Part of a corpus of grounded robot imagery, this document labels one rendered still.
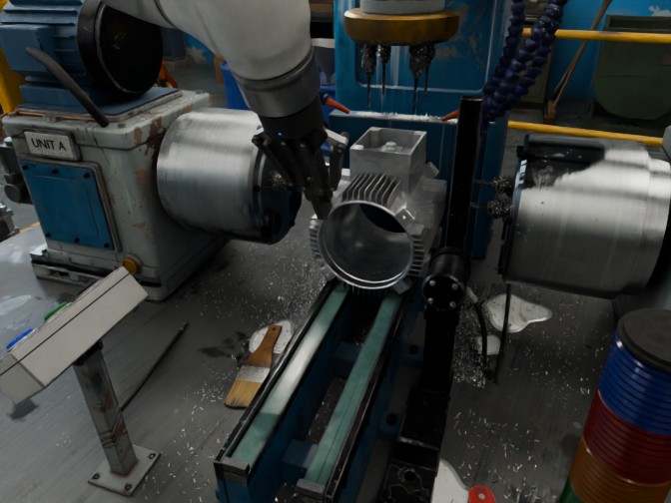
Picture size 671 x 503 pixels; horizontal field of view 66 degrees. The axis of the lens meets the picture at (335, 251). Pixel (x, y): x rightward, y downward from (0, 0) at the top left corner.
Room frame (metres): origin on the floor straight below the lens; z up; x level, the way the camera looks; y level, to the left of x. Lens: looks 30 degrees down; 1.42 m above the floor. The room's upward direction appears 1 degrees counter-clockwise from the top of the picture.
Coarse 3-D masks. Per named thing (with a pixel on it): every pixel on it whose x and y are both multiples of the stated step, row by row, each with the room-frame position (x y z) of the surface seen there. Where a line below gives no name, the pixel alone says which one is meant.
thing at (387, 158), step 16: (384, 128) 0.89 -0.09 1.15; (368, 144) 0.88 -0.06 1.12; (384, 144) 0.89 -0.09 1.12; (400, 144) 0.88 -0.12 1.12; (416, 144) 0.80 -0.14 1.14; (352, 160) 0.79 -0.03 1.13; (368, 160) 0.78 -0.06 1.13; (384, 160) 0.77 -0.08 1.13; (400, 160) 0.76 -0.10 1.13; (416, 160) 0.80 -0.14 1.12; (352, 176) 0.79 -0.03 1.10; (400, 176) 0.76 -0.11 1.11; (416, 176) 0.80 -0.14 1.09
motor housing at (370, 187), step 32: (352, 192) 0.71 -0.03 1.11; (384, 192) 0.70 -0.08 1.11; (416, 192) 0.78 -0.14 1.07; (320, 224) 0.72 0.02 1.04; (352, 224) 0.85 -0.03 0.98; (416, 224) 0.70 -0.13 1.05; (320, 256) 0.73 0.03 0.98; (352, 256) 0.77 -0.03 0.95; (384, 256) 0.79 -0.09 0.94; (416, 256) 0.68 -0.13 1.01; (352, 288) 0.71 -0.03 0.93; (384, 288) 0.69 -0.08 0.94
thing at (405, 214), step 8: (424, 168) 0.85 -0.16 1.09; (432, 168) 0.85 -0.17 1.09; (424, 176) 0.84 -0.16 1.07; (432, 176) 0.84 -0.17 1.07; (336, 200) 0.73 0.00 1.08; (400, 208) 0.69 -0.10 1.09; (408, 208) 0.69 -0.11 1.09; (400, 216) 0.68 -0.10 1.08; (408, 216) 0.67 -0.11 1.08; (408, 224) 0.67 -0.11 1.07; (328, 272) 0.72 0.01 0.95; (400, 280) 0.68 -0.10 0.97; (408, 280) 0.68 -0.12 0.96; (400, 288) 0.68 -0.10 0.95; (408, 288) 0.67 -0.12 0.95
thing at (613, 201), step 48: (528, 144) 0.74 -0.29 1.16; (576, 144) 0.73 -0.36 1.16; (624, 144) 0.72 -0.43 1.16; (528, 192) 0.67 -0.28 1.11; (576, 192) 0.66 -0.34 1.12; (624, 192) 0.64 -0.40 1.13; (528, 240) 0.65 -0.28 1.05; (576, 240) 0.63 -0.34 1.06; (624, 240) 0.61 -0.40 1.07; (576, 288) 0.64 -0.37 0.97; (624, 288) 0.63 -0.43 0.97
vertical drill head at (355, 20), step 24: (360, 0) 0.87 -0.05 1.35; (384, 0) 0.83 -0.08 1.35; (408, 0) 0.82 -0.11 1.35; (432, 0) 0.83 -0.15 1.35; (360, 24) 0.82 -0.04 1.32; (384, 24) 0.80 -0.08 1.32; (408, 24) 0.79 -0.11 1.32; (432, 24) 0.80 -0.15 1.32; (456, 24) 0.84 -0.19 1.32; (360, 48) 0.85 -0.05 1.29; (384, 48) 0.93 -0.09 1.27; (432, 48) 0.91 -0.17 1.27; (384, 72) 0.94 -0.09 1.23
